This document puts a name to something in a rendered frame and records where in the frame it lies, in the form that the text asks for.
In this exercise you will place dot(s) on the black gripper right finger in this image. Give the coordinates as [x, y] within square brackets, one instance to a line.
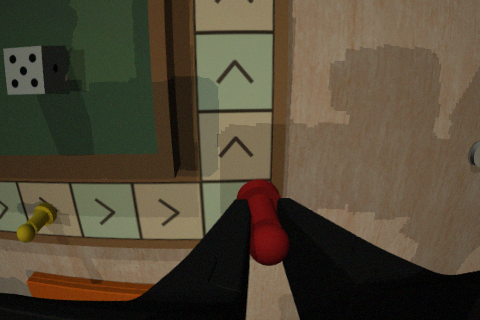
[335, 275]

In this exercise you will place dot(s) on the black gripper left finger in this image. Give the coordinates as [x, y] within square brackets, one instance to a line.
[211, 283]

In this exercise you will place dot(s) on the red game pawn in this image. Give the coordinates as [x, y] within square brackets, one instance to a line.
[269, 242]

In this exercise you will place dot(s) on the yellow pawn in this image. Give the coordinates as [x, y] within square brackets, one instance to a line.
[45, 214]

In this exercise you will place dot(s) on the grey flat disc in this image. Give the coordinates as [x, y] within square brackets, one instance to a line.
[475, 155]

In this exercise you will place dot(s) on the grey die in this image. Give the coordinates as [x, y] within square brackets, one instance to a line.
[36, 70]

